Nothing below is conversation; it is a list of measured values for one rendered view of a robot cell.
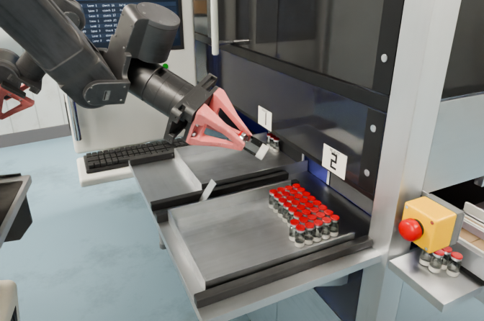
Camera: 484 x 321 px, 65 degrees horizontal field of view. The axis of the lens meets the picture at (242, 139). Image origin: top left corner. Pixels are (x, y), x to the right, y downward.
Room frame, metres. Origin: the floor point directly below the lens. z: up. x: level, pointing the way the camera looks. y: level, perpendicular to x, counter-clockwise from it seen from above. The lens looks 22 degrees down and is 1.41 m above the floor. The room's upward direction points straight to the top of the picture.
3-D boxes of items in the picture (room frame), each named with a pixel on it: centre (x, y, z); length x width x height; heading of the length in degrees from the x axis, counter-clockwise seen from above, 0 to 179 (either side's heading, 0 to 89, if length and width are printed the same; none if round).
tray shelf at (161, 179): (0.90, 0.00, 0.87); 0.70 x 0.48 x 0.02; 25
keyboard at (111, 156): (1.30, 0.38, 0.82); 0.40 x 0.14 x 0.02; 115
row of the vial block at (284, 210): (0.76, -0.11, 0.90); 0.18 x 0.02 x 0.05; 25
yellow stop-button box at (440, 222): (0.60, -0.35, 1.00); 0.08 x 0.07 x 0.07; 115
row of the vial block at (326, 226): (0.78, -0.15, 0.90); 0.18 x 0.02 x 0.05; 25
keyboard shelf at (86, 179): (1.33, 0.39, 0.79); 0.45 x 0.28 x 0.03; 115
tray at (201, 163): (1.08, 0.01, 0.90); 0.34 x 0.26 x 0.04; 116
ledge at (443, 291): (0.60, -0.39, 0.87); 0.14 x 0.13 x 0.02; 115
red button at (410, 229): (0.58, -0.31, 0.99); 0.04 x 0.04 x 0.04; 25
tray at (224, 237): (0.72, -0.03, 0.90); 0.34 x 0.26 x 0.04; 115
